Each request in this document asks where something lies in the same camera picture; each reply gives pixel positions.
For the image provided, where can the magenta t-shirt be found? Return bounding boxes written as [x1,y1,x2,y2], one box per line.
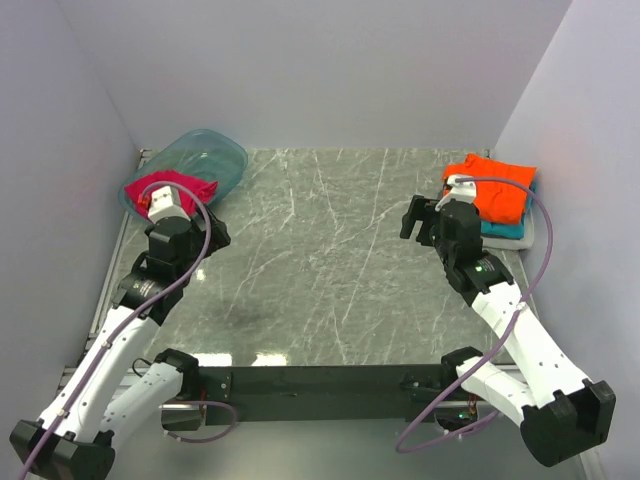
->
[123,170,218,220]

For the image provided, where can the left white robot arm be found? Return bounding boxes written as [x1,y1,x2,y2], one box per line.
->
[10,207,230,479]

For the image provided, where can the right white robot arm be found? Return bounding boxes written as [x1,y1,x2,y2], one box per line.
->
[400,195,616,467]

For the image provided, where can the orange folded t-shirt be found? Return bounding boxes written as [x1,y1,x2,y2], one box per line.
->
[442,153,536,225]

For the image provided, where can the teal folded t-shirt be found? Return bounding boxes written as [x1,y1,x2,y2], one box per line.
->
[475,182,533,239]

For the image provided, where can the teal plastic bin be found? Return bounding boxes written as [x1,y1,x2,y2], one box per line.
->
[118,129,248,222]

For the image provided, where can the white folded t-shirt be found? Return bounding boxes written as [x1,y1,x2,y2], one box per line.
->
[482,213,535,251]

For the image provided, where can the black base beam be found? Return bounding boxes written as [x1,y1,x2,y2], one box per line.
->
[174,364,454,422]

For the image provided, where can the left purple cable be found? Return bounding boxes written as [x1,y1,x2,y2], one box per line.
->
[17,182,239,480]

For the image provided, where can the purple cable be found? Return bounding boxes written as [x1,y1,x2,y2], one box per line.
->
[17,182,239,480]
[394,175,554,454]

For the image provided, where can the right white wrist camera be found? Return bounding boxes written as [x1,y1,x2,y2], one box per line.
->
[435,174,477,212]

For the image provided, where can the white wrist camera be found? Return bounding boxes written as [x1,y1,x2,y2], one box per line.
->
[435,174,477,212]
[139,186,189,224]

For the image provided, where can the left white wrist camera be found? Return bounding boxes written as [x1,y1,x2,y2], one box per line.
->
[139,186,189,224]

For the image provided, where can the aluminium rail frame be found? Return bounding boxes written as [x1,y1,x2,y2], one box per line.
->
[54,147,154,401]

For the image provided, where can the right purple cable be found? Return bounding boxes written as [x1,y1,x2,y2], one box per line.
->
[394,175,554,454]

